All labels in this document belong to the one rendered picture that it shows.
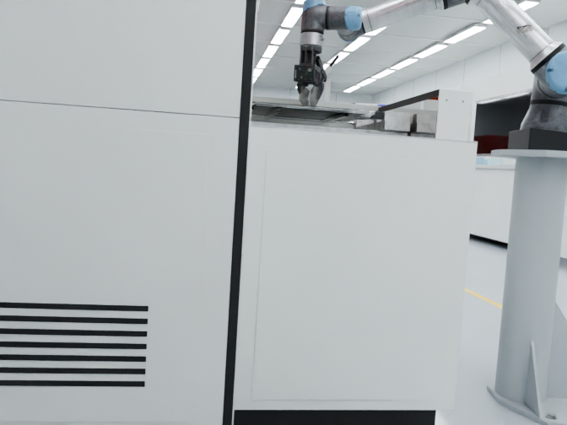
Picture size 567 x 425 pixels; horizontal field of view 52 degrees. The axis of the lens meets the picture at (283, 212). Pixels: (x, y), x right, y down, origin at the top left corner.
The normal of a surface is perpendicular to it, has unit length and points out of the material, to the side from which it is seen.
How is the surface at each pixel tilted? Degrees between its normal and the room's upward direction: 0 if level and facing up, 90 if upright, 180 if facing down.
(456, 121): 90
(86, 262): 90
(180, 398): 90
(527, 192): 90
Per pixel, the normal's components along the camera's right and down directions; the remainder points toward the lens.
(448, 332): 0.15, 0.08
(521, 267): -0.69, 0.01
